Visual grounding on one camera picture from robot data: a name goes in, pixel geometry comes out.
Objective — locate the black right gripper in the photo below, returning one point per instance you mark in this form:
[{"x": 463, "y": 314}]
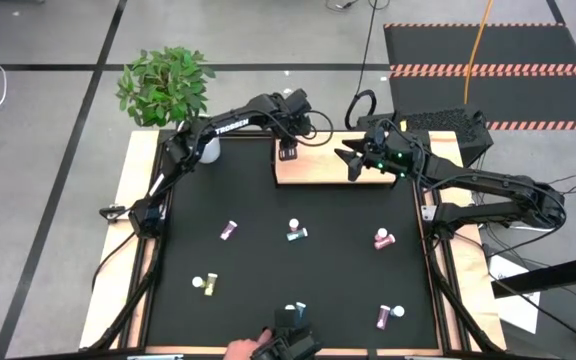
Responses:
[{"x": 393, "y": 152}]

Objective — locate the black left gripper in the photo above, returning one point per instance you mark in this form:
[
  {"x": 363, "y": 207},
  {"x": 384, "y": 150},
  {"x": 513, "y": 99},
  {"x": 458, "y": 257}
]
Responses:
[{"x": 295, "y": 112}]

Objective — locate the pink medicine bottle white cap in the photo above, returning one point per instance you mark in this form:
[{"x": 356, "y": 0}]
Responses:
[{"x": 381, "y": 232}]

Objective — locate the teal medicine bottle white cap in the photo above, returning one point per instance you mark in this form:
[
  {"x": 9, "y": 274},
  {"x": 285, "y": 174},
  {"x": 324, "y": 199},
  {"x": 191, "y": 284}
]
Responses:
[{"x": 297, "y": 235}]

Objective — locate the light purple medicine bottle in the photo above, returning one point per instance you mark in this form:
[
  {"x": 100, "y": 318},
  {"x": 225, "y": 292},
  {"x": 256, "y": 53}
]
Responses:
[{"x": 228, "y": 230}]

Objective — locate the blue medicine bottle white cap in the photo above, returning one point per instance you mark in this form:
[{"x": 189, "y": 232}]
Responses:
[{"x": 301, "y": 309}]

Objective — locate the dark purple medicine bottle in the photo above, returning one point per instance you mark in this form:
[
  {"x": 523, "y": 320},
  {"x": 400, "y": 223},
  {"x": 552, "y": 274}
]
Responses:
[{"x": 383, "y": 317}]

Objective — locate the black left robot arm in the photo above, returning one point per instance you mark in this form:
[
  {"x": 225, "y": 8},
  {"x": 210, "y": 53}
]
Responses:
[{"x": 228, "y": 127}]

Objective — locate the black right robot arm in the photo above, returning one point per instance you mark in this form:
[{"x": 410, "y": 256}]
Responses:
[{"x": 493, "y": 182}]

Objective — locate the black perforated computer case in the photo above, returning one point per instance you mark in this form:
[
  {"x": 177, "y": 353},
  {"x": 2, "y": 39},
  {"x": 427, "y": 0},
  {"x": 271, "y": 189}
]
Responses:
[{"x": 458, "y": 122}]

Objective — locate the green plant in white pot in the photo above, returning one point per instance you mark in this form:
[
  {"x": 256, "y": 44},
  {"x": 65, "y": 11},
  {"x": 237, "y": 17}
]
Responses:
[{"x": 163, "y": 85}]

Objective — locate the black and silver clamp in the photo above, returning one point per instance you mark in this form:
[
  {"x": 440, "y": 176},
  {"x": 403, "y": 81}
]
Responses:
[{"x": 113, "y": 213}]

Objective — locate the black hazard-striped floor mat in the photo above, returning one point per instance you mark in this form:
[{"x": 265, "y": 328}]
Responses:
[{"x": 518, "y": 45}]

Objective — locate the person's hand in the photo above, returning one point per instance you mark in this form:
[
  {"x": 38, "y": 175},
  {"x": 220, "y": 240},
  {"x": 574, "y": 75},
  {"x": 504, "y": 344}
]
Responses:
[{"x": 243, "y": 349}]

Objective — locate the white paper sheet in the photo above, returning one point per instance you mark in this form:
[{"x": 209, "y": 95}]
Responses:
[{"x": 515, "y": 305}]

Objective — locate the white metal bracket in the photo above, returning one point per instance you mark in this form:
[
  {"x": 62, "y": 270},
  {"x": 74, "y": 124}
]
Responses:
[{"x": 428, "y": 212}]

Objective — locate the black table frame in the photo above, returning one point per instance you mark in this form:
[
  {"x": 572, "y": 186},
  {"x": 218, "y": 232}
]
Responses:
[{"x": 139, "y": 320}]

